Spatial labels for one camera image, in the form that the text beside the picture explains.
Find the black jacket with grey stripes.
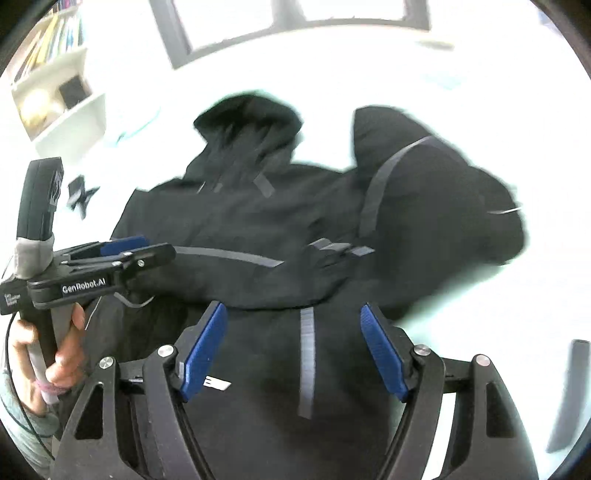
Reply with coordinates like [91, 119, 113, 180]
[83, 91, 529, 480]

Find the person's left forearm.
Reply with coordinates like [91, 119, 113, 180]
[0, 374, 58, 467]

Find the black box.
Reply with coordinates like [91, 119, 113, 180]
[58, 76, 90, 110]

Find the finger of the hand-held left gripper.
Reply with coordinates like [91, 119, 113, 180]
[69, 244, 177, 289]
[58, 235, 151, 261]

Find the small black object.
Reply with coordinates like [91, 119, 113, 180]
[67, 175, 101, 219]

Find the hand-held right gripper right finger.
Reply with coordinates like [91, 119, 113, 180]
[360, 304, 539, 480]

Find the black cable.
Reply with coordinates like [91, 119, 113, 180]
[4, 318, 54, 462]

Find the row of colourful books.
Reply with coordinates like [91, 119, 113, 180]
[11, 9, 86, 81]

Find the white bookshelf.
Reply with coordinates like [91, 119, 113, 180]
[9, 9, 109, 158]

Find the person's left hand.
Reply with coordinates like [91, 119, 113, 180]
[10, 307, 88, 411]

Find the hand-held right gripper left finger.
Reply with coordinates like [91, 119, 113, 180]
[51, 301, 229, 480]

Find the dark window frame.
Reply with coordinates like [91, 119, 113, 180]
[150, 0, 439, 70]

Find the yellow globe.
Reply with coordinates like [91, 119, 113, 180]
[18, 90, 58, 129]

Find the light green bed sheet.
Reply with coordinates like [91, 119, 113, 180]
[37, 18, 591, 467]

